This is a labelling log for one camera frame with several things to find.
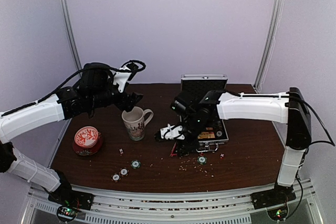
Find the left aluminium frame post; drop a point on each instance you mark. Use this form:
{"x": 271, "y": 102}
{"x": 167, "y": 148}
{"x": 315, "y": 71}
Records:
{"x": 70, "y": 34}

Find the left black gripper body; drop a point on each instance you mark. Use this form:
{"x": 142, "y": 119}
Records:
{"x": 126, "y": 102}

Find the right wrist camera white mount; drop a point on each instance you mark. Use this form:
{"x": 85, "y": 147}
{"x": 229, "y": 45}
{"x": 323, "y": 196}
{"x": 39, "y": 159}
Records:
{"x": 169, "y": 133}

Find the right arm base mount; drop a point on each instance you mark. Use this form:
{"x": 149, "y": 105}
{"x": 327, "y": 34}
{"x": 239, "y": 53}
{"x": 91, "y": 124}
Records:
{"x": 275, "y": 202}

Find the blue purple chip stack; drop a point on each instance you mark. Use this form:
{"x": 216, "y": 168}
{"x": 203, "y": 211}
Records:
{"x": 218, "y": 128}

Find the aluminium poker case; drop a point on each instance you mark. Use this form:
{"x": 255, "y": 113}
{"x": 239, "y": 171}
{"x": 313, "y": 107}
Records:
{"x": 202, "y": 88}

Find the green poker chip centre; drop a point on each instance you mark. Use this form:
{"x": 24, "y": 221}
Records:
{"x": 135, "y": 164}

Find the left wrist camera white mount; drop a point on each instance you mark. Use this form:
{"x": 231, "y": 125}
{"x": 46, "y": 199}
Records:
{"x": 121, "y": 78}

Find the white decorated mug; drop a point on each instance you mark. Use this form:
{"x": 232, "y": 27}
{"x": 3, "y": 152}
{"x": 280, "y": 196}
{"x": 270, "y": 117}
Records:
{"x": 135, "y": 122}

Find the red yellow card deck box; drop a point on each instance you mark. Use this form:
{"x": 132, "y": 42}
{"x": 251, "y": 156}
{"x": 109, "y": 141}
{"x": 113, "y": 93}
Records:
{"x": 207, "y": 134}

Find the aluminium frame post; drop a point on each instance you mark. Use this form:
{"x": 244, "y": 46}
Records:
{"x": 70, "y": 34}
{"x": 269, "y": 44}

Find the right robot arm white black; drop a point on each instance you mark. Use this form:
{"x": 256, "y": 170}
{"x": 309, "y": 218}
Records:
{"x": 286, "y": 108}

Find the front aluminium rail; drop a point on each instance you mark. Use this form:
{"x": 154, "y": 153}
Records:
{"x": 228, "y": 206}

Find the green poker chip right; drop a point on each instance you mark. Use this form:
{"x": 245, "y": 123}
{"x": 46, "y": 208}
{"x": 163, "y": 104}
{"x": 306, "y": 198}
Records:
{"x": 202, "y": 160}

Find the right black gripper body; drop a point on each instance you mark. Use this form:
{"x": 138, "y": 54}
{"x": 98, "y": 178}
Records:
{"x": 188, "y": 146}

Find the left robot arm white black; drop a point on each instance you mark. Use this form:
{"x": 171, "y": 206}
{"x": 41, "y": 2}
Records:
{"x": 100, "y": 86}

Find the green poker chip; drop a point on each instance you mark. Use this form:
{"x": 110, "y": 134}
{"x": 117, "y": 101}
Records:
{"x": 135, "y": 164}
{"x": 202, "y": 160}

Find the black red triangle all-in marker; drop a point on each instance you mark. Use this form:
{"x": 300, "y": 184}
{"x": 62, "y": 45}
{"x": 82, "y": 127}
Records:
{"x": 174, "y": 150}

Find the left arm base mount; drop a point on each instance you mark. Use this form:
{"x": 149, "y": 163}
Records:
{"x": 71, "y": 204}

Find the right aluminium frame post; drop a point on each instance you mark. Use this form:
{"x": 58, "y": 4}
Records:
{"x": 269, "y": 44}

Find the poker chip white centre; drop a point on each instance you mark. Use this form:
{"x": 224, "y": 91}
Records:
{"x": 124, "y": 172}

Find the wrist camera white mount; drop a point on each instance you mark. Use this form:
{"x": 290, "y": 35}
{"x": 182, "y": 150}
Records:
{"x": 169, "y": 133}
{"x": 121, "y": 78}

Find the poker chip front left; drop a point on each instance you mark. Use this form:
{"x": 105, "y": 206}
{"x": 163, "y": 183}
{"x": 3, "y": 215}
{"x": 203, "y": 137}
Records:
{"x": 115, "y": 177}

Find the red patterned bowl with lid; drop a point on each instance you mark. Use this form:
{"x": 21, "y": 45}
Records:
{"x": 87, "y": 141}

